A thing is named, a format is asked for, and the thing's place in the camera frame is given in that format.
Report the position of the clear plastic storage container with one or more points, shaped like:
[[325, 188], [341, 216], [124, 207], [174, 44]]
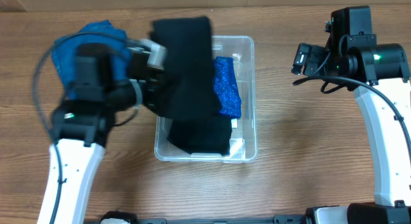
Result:
[[244, 138]]

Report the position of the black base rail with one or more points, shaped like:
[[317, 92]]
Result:
[[126, 217]]

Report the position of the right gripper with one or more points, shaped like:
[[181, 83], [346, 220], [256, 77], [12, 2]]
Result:
[[321, 56]]

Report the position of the blue glitter fabric garment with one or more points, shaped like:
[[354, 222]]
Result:
[[226, 88]]

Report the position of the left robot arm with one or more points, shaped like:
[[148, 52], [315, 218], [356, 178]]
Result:
[[80, 127]]

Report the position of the black cloth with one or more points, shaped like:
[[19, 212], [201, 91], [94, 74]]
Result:
[[208, 135], [185, 89]]

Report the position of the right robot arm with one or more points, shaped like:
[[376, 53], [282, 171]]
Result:
[[379, 77]]

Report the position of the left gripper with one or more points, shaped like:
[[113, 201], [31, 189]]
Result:
[[153, 86]]

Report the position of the white label in container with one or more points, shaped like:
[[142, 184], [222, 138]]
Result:
[[234, 123]]

